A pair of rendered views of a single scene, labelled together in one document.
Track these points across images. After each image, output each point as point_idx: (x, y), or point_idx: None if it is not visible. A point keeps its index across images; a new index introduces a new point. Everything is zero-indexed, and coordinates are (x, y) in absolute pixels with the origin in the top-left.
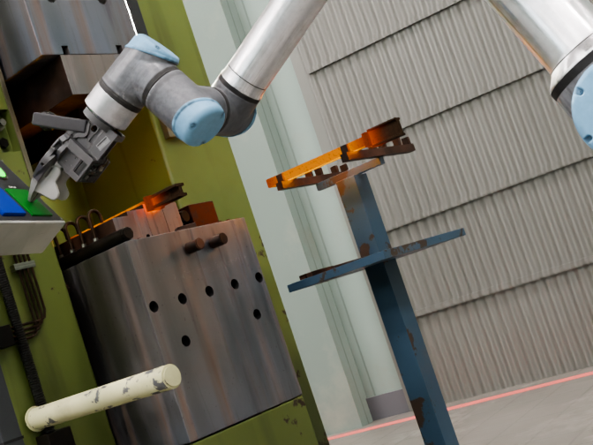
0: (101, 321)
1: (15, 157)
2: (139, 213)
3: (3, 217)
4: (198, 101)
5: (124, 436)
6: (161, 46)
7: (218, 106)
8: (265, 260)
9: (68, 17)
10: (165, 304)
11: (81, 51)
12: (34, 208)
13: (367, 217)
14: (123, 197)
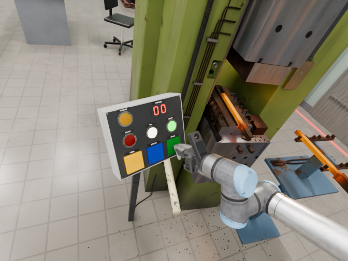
0: None
1: (211, 81)
2: (234, 127)
3: (148, 165)
4: (235, 223)
5: None
6: (250, 185)
7: (243, 227)
8: (276, 130)
9: (278, 42)
10: None
11: (268, 62)
12: (173, 150)
13: (310, 170)
14: None
